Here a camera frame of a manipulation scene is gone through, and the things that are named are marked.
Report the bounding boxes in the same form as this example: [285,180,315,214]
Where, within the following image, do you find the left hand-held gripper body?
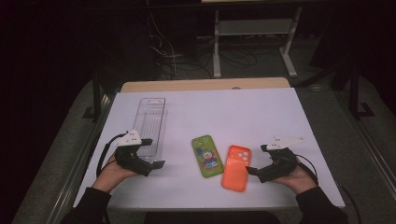
[113,129,154,178]

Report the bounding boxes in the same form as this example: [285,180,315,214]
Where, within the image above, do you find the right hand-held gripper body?
[257,135,305,184]

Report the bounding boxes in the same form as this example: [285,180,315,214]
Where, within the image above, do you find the orange phone case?
[220,144,252,193]

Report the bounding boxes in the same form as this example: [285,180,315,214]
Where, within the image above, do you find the clear plastic tray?
[133,97,169,163]

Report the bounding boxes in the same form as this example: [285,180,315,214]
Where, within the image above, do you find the green cartoon phone case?
[191,133,225,179]

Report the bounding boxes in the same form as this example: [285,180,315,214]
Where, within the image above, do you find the person's right hand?
[276,164,318,196]

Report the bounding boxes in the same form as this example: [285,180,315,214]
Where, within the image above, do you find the person's left hand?
[92,153,140,194]

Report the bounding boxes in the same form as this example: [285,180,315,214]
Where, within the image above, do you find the black metal stand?
[81,71,108,123]
[347,61,376,121]

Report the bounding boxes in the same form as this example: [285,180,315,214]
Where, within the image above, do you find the light wooden table edge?
[120,77,291,93]

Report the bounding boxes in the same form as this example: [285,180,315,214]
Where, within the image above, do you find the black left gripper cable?
[95,132,129,178]

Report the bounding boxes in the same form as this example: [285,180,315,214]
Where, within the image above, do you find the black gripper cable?
[293,153,363,224]
[95,132,129,178]

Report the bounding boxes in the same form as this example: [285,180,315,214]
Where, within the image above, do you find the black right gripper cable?
[293,153,363,224]

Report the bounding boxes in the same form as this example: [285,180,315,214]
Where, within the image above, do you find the metal floor rail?
[46,92,117,224]
[335,90,396,194]

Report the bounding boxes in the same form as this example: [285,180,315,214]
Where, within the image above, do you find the tangle of floor cables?
[146,12,260,79]

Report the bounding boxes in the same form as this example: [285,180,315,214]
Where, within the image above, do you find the white metal desk frame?
[212,6,304,79]

